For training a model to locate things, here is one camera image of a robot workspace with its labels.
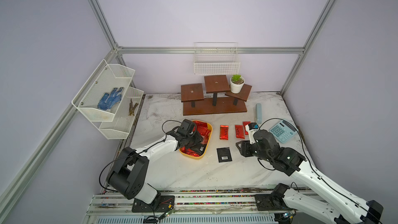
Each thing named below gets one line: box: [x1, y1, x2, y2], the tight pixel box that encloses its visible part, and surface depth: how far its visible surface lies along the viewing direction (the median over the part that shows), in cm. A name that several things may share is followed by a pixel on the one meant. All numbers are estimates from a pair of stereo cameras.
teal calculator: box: [269, 119, 299, 144], surface depth 100 cm
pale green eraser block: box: [255, 103, 263, 124], surface depth 107 cm
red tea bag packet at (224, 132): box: [219, 124, 230, 140], surface depth 100 cm
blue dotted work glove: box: [97, 87, 124, 111], surface depth 78 cm
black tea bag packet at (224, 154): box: [216, 147, 233, 163], surface depth 92 cm
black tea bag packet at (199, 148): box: [190, 143, 207, 157], surface depth 90 cm
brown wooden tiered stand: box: [180, 74, 252, 116], surface depth 104 cm
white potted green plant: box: [229, 74, 246, 94], surface depth 97 cm
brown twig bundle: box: [128, 98, 139, 117], surface depth 97 cm
